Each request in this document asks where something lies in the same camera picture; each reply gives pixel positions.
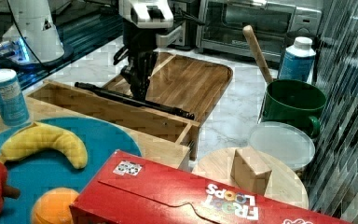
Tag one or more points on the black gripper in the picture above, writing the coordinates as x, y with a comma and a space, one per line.
139, 49

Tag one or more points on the wooden drawer with black handle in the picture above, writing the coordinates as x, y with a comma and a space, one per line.
145, 120

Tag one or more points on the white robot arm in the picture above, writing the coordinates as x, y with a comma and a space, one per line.
147, 25

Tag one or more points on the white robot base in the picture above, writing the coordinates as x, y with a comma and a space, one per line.
33, 37

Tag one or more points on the wooden serving tray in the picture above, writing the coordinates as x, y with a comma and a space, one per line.
190, 84

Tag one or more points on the silver toaster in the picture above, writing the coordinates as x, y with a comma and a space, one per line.
187, 39

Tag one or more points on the silver toaster oven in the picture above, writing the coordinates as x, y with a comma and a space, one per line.
271, 20

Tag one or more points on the red Froot Loops box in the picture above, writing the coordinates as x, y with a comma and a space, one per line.
131, 190

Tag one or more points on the yellow plush banana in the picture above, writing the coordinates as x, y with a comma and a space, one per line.
40, 136

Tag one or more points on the blue canister white lid left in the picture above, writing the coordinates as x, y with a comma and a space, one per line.
13, 109

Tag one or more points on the blue canister white lid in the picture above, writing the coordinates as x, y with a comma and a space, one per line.
13, 109
298, 60

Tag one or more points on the round wooden lid with knob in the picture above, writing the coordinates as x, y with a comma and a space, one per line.
255, 171

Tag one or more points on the teal round plate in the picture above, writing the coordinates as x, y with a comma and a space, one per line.
50, 169

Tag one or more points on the green mug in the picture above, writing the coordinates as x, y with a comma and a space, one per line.
295, 103

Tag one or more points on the orange plush fruit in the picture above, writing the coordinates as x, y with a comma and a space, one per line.
53, 207

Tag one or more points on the blue canister white lid right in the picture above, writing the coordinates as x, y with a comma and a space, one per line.
298, 60

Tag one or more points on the clear round plastic lid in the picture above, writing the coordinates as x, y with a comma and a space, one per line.
283, 142

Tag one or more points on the wooden rolling pin handle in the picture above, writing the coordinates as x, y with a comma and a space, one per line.
249, 34

